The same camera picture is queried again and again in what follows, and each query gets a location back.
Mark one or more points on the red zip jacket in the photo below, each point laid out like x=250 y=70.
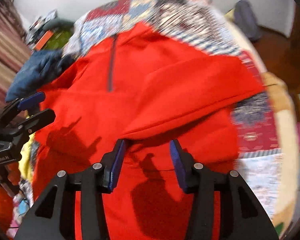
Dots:
x=148 y=89

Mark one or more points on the orange box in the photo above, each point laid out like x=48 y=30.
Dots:
x=43 y=40

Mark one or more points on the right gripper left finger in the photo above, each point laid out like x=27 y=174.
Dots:
x=52 y=215

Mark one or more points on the yellow garment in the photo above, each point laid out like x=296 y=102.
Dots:
x=28 y=159

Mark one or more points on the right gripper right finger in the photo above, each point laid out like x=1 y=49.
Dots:
x=241 y=214

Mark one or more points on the orange gloved left hand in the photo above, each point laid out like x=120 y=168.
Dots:
x=6 y=202

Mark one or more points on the patchwork patterned bedspread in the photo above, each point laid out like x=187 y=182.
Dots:
x=193 y=22

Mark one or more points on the striped brown curtain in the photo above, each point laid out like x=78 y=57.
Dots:
x=13 y=50

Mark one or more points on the folded blue denim garment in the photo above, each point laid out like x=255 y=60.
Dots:
x=41 y=68

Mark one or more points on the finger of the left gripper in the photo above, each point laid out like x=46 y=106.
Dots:
x=8 y=113
x=31 y=124

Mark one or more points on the beige fleece blanket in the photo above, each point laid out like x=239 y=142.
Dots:
x=269 y=156

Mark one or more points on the grey pillow on pile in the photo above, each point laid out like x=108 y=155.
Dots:
x=57 y=23

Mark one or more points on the grey blue bag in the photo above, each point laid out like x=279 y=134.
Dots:
x=245 y=19

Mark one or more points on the green patterned cloth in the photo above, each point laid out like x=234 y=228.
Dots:
x=58 y=40

